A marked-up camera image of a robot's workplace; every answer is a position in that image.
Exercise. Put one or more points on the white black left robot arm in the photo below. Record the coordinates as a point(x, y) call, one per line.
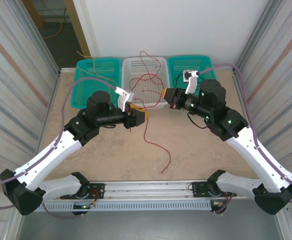
point(48, 155)

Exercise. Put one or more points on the teal plastic basket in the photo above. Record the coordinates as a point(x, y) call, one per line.
point(86, 82)
point(178, 65)

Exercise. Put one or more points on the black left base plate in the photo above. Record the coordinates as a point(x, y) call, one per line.
point(98, 187)

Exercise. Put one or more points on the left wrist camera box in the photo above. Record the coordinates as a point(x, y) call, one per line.
point(122, 98)

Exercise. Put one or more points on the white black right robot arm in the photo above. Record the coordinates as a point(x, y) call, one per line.
point(250, 147)

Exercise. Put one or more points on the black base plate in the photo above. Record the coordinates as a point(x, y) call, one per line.
point(198, 187)
point(98, 187)

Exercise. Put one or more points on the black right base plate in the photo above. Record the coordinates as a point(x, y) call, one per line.
point(198, 187)

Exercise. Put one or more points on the white plastic basket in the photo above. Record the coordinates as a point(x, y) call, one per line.
point(148, 92)

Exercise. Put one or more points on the wooden door frame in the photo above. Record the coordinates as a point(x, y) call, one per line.
point(78, 25)

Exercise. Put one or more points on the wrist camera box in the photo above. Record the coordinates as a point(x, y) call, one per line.
point(189, 75)
point(122, 98)

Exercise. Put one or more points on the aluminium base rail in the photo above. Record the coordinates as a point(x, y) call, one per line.
point(148, 187)

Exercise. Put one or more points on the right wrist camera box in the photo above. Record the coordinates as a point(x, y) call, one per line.
point(189, 75)

